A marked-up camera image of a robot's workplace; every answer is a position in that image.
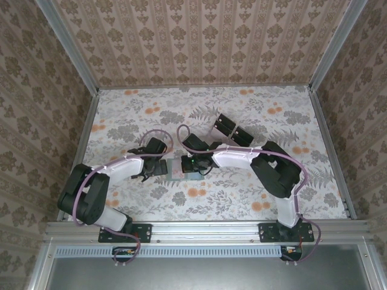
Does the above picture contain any black credit card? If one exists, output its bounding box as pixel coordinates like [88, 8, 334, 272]
[231, 132, 252, 146]
[234, 125, 255, 138]
[215, 120, 235, 134]
[218, 113, 238, 126]

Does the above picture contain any aluminium frame post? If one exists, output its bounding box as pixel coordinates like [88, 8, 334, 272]
[307, 0, 370, 91]
[33, 0, 100, 96]

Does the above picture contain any long aluminium base rail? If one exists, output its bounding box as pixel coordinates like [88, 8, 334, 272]
[45, 219, 376, 243]

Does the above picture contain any grey metal panel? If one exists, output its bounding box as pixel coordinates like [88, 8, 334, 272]
[45, 256, 369, 290]

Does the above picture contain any aluminium side rail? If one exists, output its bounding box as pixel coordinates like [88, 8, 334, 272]
[307, 87, 358, 220]
[56, 90, 100, 221]

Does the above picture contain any white slotted cable duct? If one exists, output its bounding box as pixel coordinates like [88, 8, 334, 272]
[55, 245, 285, 259]

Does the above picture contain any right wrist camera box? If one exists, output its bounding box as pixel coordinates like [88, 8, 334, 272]
[182, 134, 209, 153]

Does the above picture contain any pink credit card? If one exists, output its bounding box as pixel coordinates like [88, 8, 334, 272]
[171, 159, 184, 179]
[212, 128, 232, 141]

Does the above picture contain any black grey hinged case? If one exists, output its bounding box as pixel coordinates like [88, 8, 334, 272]
[211, 112, 255, 146]

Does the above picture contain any aluminium frame rail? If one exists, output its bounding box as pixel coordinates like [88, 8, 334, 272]
[356, 241, 383, 290]
[25, 238, 58, 290]

